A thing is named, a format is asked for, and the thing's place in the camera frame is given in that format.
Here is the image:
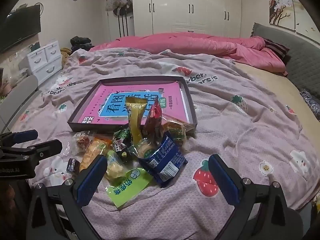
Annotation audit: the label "large clear round pastry packet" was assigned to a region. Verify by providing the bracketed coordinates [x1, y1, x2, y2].
[162, 119, 194, 148]

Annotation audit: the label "shallow dark cardboard box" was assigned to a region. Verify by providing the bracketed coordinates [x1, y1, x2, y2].
[67, 76, 198, 137]

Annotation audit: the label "blossom tree wall painting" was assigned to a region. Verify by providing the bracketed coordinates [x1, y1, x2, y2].
[266, 0, 320, 38]

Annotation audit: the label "dark striped hanging garment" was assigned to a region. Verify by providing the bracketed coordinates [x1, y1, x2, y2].
[113, 6, 130, 38]

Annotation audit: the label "pink quilt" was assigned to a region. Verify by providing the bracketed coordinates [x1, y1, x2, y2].
[89, 32, 288, 77]

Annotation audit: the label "pink printed blanket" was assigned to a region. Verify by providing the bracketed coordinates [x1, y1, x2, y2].
[0, 47, 318, 240]

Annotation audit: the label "clear red-brown pastry packet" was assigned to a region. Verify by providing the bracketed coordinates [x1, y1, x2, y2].
[72, 131, 97, 153]

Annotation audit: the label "white wardrobe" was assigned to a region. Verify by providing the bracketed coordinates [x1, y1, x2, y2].
[131, 0, 243, 38]

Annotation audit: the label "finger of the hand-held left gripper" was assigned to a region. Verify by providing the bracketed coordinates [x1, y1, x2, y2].
[0, 139, 63, 160]
[0, 129, 38, 146]

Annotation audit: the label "hanging grey bags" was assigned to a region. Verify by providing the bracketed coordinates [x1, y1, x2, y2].
[105, 0, 133, 12]

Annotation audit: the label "small dark wrapped candy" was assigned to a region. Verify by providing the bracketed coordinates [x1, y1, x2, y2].
[67, 158, 80, 173]

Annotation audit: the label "yellow stick snack packet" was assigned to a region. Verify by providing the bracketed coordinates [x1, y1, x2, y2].
[125, 97, 148, 145]

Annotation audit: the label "green label clear chip packet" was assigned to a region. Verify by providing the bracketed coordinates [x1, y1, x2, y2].
[105, 150, 154, 209]

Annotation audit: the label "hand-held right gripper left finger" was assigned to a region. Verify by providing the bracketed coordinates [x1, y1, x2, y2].
[26, 154, 108, 240]

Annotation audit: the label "dark clothing pile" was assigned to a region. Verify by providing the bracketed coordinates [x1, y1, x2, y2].
[70, 37, 95, 54]

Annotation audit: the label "red snack packet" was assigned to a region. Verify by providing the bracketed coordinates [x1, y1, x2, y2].
[143, 104, 163, 138]

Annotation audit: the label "green black candy packet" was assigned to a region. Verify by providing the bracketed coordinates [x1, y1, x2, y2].
[112, 127, 133, 158]

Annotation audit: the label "beige bed sheet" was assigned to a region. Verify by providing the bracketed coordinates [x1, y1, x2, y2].
[235, 62, 303, 100]

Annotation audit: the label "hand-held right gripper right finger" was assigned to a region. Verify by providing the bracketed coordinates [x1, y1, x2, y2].
[208, 154, 304, 240]

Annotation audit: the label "white drawer cabinet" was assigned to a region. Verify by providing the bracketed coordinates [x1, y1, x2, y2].
[26, 41, 63, 84]

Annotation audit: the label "dark patterned cloth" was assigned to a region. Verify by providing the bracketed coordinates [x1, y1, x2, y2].
[300, 89, 320, 120]

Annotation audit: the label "orange egg roll packet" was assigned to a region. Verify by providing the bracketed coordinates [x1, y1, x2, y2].
[79, 137, 113, 173]

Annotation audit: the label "small clear round pastry packet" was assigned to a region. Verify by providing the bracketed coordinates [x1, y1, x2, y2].
[135, 137, 160, 158]

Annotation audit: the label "black television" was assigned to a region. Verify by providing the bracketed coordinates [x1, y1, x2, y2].
[0, 4, 42, 54]

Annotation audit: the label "pink book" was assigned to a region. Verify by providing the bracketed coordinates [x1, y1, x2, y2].
[79, 82, 190, 127]

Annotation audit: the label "dark striped pillow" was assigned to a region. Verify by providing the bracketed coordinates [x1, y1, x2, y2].
[262, 39, 290, 60]

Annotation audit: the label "blue snack packet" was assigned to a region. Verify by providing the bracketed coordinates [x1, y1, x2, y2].
[138, 132, 188, 188]

